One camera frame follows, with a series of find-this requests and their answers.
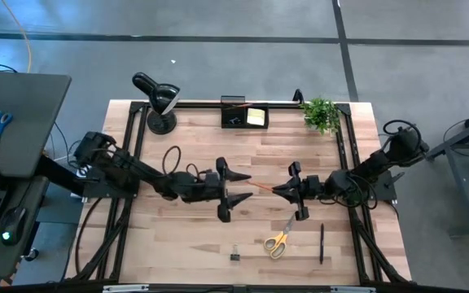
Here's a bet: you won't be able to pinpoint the black computer mouse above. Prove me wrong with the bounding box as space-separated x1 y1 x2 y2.
0 206 28 247

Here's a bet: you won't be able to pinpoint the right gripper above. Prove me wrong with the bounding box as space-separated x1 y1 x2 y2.
273 161 327 221

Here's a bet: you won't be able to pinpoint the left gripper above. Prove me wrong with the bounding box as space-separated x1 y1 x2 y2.
183 157 255 224

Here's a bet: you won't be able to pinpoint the black mesh desk organizer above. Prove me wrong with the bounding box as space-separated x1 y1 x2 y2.
220 95 270 130

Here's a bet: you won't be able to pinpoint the black pen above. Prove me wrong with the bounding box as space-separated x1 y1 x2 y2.
319 222 326 265

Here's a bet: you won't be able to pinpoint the orange yellow cable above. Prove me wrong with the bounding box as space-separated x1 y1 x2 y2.
0 0 34 73

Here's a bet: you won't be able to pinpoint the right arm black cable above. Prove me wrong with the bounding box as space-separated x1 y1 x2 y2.
319 119 423 211

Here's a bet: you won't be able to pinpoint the yellow sticky note pad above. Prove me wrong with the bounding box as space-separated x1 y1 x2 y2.
246 107 266 127

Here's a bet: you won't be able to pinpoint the dark grey side desk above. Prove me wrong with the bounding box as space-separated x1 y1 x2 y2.
0 69 72 282

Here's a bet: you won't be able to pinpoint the black lever handle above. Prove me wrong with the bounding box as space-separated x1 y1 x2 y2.
384 171 405 189

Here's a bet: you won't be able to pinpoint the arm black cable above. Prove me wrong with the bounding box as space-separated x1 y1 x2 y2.
161 145 204 181
319 119 423 211

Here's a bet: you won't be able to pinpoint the green plant in white pot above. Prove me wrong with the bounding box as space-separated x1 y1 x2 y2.
300 97 343 135

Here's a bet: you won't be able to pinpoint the black desk lamp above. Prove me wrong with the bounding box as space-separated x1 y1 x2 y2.
131 72 182 136

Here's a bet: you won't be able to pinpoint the yellow handled scissors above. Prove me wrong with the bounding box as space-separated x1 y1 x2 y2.
263 210 299 260

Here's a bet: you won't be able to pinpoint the silver frame bracket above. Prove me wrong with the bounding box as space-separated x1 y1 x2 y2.
331 286 378 293
103 284 151 293

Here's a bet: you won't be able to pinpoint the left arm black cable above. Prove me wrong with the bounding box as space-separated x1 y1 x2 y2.
161 145 204 181

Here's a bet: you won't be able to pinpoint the black metal stand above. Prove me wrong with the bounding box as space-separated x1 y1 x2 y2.
423 103 469 237

